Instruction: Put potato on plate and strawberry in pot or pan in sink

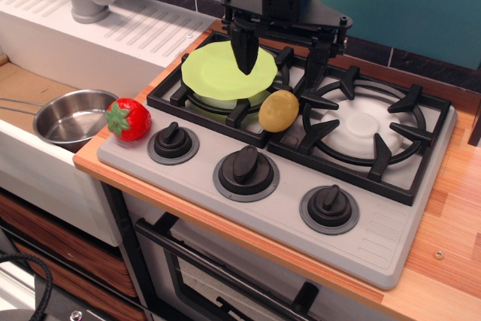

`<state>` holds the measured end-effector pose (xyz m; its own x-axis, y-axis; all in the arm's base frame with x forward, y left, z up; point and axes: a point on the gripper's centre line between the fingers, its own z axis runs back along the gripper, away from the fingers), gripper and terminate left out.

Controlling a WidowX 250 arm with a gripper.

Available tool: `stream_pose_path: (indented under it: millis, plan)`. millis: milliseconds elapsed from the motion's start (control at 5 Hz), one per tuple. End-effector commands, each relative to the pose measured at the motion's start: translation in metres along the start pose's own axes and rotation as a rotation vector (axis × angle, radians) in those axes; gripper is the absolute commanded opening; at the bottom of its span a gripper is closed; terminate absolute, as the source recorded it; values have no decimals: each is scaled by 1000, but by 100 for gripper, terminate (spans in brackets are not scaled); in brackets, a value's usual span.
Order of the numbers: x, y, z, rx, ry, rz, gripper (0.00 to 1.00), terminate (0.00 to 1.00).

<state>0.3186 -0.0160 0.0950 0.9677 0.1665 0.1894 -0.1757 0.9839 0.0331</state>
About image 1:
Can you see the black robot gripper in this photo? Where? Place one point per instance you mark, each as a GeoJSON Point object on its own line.
{"type": "Point", "coordinates": [247, 20]}

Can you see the yellow toy potato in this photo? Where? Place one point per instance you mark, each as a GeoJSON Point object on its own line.
{"type": "Point", "coordinates": [278, 111]}

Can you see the red toy strawberry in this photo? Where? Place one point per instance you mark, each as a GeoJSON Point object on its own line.
{"type": "Point", "coordinates": [128, 119]}

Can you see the light green plastic plate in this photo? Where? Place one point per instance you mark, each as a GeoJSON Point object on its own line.
{"type": "Point", "coordinates": [211, 71]}

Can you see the small stainless steel pan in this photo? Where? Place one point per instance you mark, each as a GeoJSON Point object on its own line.
{"type": "Point", "coordinates": [70, 120]}

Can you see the white toy sink unit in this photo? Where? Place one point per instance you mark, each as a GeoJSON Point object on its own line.
{"type": "Point", "coordinates": [45, 54]}

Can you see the white left burner cap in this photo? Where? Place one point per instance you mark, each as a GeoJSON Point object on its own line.
{"type": "Point", "coordinates": [225, 107]}

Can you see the white burner cap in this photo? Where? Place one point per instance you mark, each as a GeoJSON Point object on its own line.
{"type": "Point", "coordinates": [360, 120]}
{"type": "Point", "coordinates": [225, 107]}

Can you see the white right burner cap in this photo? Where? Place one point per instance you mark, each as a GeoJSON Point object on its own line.
{"type": "Point", "coordinates": [360, 120]}

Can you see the black left burner grate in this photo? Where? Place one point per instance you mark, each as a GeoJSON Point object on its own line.
{"type": "Point", "coordinates": [172, 96]}

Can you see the black burner grate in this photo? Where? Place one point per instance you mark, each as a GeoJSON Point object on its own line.
{"type": "Point", "coordinates": [172, 96]}
{"type": "Point", "coordinates": [378, 136]}

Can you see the black middle stove knob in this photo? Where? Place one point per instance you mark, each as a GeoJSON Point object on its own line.
{"type": "Point", "coordinates": [246, 175]}

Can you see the black stove knob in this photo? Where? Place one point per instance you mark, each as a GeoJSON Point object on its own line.
{"type": "Point", "coordinates": [329, 210]}
{"type": "Point", "coordinates": [246, 175]}
{"type": "Point", "coordinates": [173, 145]}

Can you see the black left stove knob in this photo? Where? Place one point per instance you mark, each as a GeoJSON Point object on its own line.
{"type": "Point", "coordinates": [173, 145]}

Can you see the black right stove knob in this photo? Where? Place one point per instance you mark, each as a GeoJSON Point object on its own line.
{"type": "Point", "coordinates": [329, 210]}

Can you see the black right burner grate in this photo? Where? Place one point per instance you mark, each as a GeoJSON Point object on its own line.
{"type": "Point", "coordinates": [378, 136]}

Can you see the grey toy stovetop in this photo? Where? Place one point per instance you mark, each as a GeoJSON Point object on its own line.
{"type": "Point", "coordinates": [375, 250]}

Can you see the toy oven door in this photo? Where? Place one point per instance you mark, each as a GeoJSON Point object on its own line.
{"type": "Point", "coordinates": [210, 278]}

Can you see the upper wooden drawer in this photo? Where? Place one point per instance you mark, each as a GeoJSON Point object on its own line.
{"type": "Point", "coordinates": [73, 246]}

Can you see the wooden drawer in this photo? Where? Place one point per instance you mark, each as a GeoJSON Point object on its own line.
{"type": "Point", "coordinates": [73, 246]}
{"type": "Point", "coordinates": [95, 296]}

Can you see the lower wooden drawer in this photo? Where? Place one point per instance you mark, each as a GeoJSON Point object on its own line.
{"type": "Point", "coordinates": [95, 296]}

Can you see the black oven door handle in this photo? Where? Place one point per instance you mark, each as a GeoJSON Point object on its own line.
{"type": "Point", "coordinates": [176, 250]}

